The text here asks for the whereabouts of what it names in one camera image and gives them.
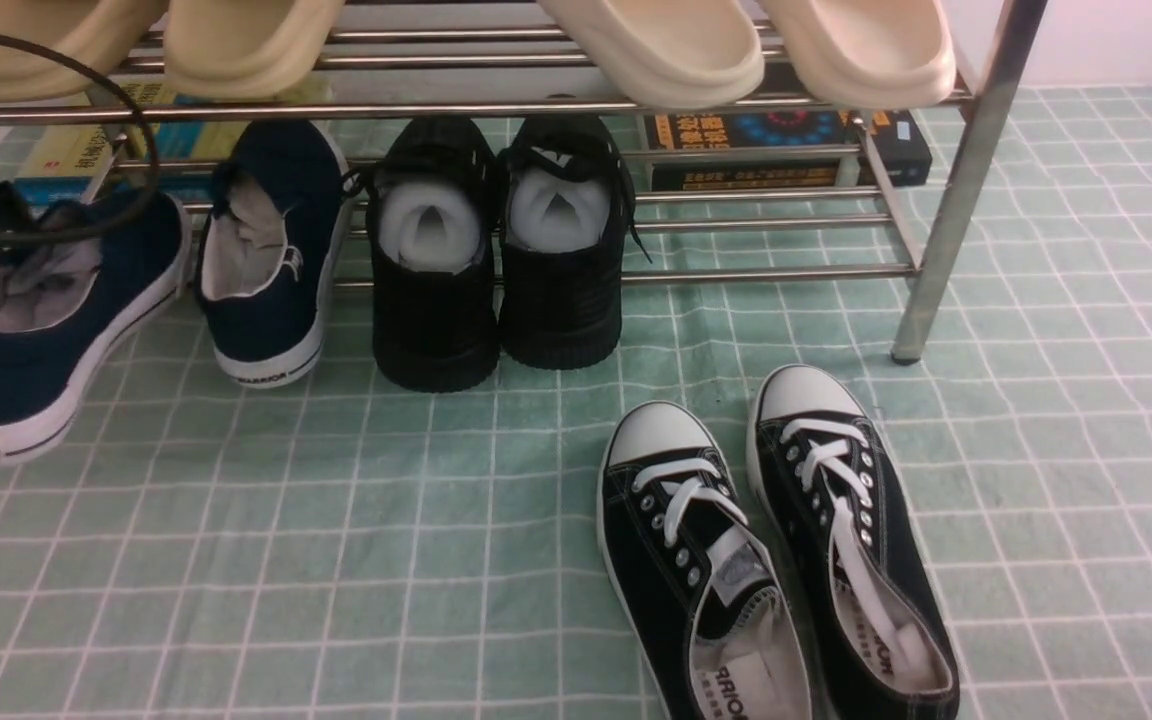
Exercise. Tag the black canvas sneaker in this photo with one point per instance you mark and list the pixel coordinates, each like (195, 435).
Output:
(827, 483)
(698, 587)

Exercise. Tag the navy slip-on shoe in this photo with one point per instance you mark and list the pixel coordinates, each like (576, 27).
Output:
(64, 308)
(266, 260)

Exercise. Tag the black book under rack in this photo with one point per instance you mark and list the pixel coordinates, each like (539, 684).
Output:
(786, 140)

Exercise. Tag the metal shoe rack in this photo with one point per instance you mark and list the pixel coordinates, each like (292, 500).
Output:
(927, 268)

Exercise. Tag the black leather shoe right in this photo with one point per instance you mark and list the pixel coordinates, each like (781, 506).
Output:
(569, 210)

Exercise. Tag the black leather shoe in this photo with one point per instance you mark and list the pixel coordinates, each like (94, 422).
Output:
(432, 208)
(569, 210)

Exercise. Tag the black leather shoe left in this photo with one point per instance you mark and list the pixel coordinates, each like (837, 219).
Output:
(432, 208)

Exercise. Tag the green checkered floor mat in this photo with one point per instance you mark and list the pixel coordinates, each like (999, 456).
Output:
(342, 548)

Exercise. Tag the cream slipper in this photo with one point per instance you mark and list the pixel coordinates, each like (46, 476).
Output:
(868, 55)
(668, 55)

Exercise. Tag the cream slipper far right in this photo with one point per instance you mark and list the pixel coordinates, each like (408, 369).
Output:
(868, 55)

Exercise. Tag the beige slipper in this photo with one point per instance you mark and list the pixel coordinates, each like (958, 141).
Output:
(98, 34)
(244, 50)

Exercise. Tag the yellow blue book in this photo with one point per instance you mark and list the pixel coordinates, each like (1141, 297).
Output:
(64, 161)

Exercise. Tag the beige slipper far left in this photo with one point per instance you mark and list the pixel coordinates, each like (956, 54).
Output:
(98, 34)

